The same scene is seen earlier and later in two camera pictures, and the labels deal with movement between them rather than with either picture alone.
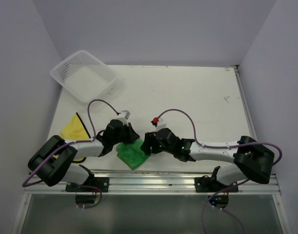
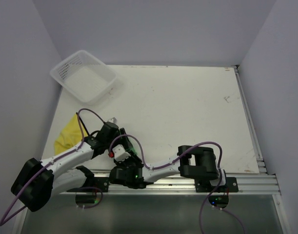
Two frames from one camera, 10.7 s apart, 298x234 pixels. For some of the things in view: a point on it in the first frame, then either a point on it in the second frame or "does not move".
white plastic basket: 84,75 does not move
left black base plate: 101,183 does not move
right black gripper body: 158,148 -> 129,163
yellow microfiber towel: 74,129 does not move
